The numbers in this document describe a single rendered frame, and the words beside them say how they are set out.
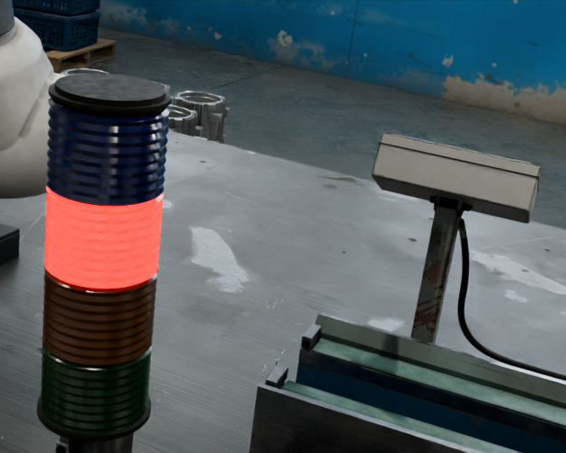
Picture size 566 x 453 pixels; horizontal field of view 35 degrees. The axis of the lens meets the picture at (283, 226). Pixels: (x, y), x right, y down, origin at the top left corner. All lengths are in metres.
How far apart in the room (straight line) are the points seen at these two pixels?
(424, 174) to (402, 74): 5.56
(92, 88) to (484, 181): 0.58
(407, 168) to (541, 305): 0.44
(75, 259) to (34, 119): 0.59
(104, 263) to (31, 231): 0.90
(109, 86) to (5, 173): 0.62
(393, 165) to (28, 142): 0.41
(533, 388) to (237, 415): 0.30
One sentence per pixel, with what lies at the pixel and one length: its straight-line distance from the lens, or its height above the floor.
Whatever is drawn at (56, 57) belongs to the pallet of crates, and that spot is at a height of 0.12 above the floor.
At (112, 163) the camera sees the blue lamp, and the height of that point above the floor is 1.19.
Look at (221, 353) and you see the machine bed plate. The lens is 1.06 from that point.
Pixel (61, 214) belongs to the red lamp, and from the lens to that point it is 0.46.
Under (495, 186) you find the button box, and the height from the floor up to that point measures 1.05.
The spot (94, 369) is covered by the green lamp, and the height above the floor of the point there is 1.07.
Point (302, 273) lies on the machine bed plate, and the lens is 1.28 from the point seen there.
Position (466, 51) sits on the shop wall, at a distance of 6.37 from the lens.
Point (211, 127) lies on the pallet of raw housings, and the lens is 3.20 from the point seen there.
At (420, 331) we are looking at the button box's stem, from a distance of 1.04.
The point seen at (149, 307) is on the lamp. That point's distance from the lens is 0.48.
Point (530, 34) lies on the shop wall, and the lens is 6.28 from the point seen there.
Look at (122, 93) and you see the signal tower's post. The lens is 0.45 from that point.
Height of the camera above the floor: 1.33
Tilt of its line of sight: 21 degrees down
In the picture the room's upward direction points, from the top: 7 degrees clockwise
